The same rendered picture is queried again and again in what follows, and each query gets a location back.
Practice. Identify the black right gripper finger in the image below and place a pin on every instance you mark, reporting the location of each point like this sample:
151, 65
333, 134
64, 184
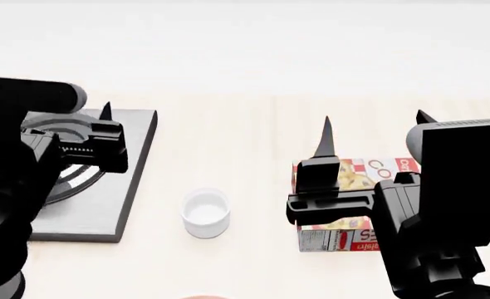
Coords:
425, 117
321, 168

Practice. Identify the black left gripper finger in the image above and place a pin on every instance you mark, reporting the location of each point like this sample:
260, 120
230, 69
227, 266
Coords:
106, 127

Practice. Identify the round black stove burner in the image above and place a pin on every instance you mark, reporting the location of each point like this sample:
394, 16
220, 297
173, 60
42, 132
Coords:
76, 179

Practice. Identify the grey flat stove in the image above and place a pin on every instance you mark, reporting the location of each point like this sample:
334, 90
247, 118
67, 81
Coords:
104, 202

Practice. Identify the red rimmed plate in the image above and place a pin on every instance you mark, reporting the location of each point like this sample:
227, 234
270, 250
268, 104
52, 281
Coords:
205, 296

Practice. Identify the red white cookie box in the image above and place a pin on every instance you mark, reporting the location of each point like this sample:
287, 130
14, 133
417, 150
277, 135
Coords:
336, 236

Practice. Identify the small white ramekin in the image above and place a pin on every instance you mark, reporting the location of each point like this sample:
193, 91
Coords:
205, 215

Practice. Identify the black right wrist camera housing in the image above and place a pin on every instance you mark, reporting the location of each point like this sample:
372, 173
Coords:
461, 162

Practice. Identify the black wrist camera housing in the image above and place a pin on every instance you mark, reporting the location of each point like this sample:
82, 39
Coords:
29, 93
461, 162

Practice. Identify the black left wrist camera housing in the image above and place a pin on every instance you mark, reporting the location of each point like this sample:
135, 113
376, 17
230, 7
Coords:
29, 93

